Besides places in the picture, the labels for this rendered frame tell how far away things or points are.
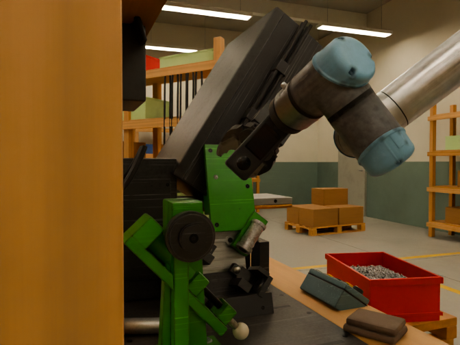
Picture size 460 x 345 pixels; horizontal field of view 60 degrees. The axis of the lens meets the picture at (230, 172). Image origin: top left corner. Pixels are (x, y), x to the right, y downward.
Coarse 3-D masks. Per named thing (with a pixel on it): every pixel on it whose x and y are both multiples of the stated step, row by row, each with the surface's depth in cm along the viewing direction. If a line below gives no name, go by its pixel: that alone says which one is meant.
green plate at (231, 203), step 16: (208, 144) 95; (208, 160) 94; (224, 160) 96; (208, 176) 94; (224, 176) 95; (208, 192) 93; (224, 192) 94; (240, 192) 95; (208, 208) 93; (224, 208) 93; (240, 208) 94; (224, 224) 92; (240, 224) 94
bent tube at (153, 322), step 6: (126, 318) 76; (132, 318) 76; (138, 318) 76; (144, 318) 76; (150, 318) 76; (156, 318) 76; (126, 324) 75; (132, 324) 75; (138, 324) 75; (144, 324) 75; (150, 324) 75; (156, 324) 75; (126, 330) 75; (132, 330) 75; (138, 330) 75; (144, 330) 75; (150, 330) 75; (156, 330) 75
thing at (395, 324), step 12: (360, 312) 80; (372, 312) 80; (348, 324) 77; (360, 324) 75; (372, 324) 74; (384, 324) 73; (396, 324) 74; (372, 336) 74; (384, 336) 72; (396, 336) 72
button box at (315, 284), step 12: (312, 276) 100; (324, 276) 97; (312, 288) 98; (324, 288) 94; (336, 288) 91; (348, 288) 89; (324, 300) 92; (336, 300) 89; (348, 300) 89; (360, 300) 91
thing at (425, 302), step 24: (336, 264) 126; (360, 264) 137; (384, 264) 136; (408, 264) 122; (384, 288) 106; (408, 288) 107; (432, 288) 108; (384, 312) 106; (408, 312) 107; (432, 312) 108
